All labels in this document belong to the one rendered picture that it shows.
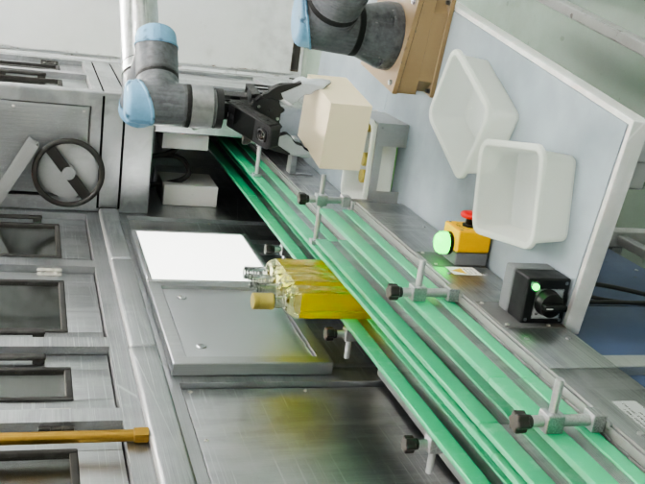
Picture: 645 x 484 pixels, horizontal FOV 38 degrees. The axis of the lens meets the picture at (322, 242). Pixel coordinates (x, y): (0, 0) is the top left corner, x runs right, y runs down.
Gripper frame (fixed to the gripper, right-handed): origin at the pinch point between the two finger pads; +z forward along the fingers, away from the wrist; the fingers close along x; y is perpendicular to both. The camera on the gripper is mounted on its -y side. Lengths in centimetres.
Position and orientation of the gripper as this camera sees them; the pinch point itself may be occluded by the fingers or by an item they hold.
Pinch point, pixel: (324, 121)
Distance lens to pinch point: 168.0
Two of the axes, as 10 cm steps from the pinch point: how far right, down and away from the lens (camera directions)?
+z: 9.5, 0.4, 3.0
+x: -1.7, 8.9, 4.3
